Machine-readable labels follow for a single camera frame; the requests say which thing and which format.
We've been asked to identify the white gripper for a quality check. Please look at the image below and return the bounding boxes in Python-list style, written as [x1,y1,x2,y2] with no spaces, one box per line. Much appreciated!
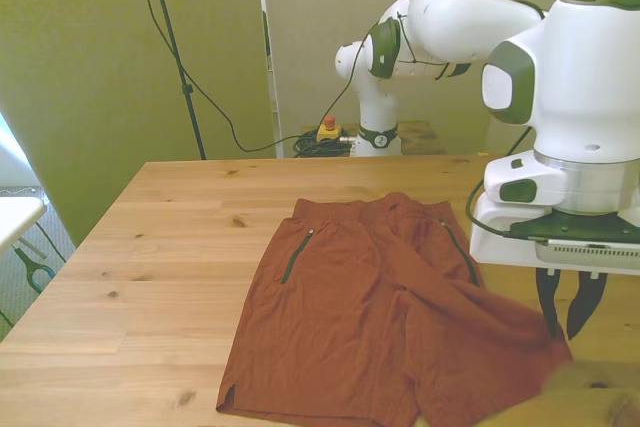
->
[469,194,609,341]

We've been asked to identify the rust orange shorts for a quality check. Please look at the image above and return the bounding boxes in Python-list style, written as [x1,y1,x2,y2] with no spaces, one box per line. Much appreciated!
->
[214,191,574,427]

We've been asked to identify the small wooden platform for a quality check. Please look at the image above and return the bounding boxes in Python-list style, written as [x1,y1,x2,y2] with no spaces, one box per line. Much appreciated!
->
[299,120,447,157]

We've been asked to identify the yellow emergency stop button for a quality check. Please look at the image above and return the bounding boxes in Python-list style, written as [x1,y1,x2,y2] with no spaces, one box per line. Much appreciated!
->
[316,115,342,144]

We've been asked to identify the white vertical trim strip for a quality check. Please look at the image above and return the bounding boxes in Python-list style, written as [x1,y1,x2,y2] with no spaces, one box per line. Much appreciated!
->
[254,0,284,158]

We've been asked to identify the black tripod stand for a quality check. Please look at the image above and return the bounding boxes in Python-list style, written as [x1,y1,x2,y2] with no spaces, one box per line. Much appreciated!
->
[142,0,209,161]

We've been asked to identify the black and blue table leg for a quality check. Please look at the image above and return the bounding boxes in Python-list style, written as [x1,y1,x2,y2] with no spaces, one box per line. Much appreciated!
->
[12,244,55,294]

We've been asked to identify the white side table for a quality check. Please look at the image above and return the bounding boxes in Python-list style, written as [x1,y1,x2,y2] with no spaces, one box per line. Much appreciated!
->
[0,195,49,253]

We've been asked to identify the white board panel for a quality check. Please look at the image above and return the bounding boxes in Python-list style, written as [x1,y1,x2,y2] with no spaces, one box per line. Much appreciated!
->
[0,110,40,189]

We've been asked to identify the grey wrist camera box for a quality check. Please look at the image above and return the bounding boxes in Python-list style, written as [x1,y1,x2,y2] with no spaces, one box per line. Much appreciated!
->
[534,239,640,276]

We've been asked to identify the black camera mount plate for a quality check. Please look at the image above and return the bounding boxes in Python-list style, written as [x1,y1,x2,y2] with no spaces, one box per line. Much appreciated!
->
[503,209,640,244]

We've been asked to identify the coil of black cables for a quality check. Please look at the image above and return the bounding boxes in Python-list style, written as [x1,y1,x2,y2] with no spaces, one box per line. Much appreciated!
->
[291,129,357,158]

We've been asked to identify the black tripod camera cable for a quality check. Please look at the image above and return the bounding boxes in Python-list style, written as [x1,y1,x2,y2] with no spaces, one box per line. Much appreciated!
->
[127,0,281,153]

